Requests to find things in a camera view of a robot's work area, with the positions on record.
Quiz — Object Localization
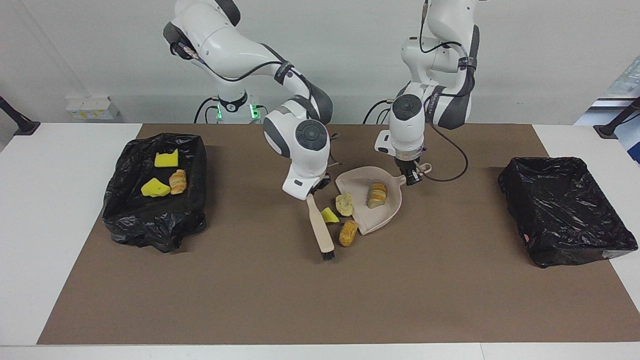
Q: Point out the pale tan torn sponge piece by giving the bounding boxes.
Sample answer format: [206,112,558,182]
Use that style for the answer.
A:
[335,193,355,217]
[168,169,188,195]
[367,182,389,209]

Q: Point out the beige brush black bristles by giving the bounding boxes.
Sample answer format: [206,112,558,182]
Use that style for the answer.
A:
[305,193,336,261]

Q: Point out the beige plastic dustpan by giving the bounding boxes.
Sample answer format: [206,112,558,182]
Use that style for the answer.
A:
[334,162,433,236]

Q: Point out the orange-brown sponge lump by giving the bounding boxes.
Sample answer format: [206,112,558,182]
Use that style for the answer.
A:
[338,220,359,248]

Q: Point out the notched yellow green sponge piece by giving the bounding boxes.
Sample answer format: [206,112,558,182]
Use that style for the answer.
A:
[154,148,180,168]

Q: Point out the yellow sponge piece dark dot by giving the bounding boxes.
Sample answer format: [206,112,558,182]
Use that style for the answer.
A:
[140,177,172,198]

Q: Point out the black bag bin pink mark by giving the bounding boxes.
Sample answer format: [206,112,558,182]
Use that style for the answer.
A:
[498,156,639,269]

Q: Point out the black bag-lined bin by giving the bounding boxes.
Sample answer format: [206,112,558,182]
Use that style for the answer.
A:
[102,132,208,253]

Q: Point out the brown table mat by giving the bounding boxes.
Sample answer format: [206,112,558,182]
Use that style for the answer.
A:
[36,123,640,346]

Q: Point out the white blue background furniture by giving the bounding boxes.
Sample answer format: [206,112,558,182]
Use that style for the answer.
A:
[574,59,640,166]

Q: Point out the white box yellow labels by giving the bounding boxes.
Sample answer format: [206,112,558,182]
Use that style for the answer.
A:
[66,95,121,121]

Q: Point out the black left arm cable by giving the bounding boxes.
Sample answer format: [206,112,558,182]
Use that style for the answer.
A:
[417,0,476,183]

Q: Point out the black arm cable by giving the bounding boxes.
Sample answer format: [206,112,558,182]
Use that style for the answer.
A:
[417,0,476,183]
[172,42,347,167]

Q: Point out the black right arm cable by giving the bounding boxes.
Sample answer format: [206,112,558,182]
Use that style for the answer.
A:
[172,42,347,167]

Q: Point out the black camera stand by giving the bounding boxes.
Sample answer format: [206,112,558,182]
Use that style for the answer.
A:
[0,96,41,137]
[593,96,640,140]

